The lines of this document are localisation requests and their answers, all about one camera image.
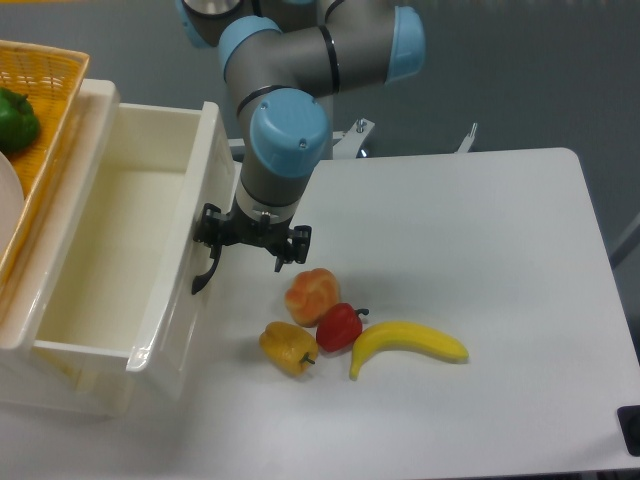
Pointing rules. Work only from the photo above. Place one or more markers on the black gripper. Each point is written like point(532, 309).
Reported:
point(216, 229)

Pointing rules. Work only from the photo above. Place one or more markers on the black top drawer handle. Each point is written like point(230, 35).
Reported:
point(200, 281)

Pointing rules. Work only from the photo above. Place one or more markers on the yellow bell pepper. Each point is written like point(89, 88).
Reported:
point(289, 347)

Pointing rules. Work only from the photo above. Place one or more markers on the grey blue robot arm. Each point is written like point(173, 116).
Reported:
point(279, 60)

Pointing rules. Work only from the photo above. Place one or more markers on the white drawer cabinet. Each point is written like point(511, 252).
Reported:
point(64, 340)

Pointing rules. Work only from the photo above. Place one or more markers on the orange bread roll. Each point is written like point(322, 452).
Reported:
point(311, 294)

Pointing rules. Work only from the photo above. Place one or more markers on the red bell pepper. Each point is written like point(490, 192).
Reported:
point(339, 327)

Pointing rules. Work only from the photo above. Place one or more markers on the yellow banana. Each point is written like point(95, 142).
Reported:
point(405, 336)

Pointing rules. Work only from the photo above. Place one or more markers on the white plate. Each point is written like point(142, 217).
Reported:
point(11, 201)

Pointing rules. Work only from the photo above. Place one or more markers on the yellow woven basket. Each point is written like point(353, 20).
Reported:
point(51, 78)

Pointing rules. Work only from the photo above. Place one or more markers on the green bell pepper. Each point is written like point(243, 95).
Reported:
point(20, 127)

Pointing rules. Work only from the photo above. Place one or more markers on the black device at table edge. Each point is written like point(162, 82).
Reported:
point(629, 420)

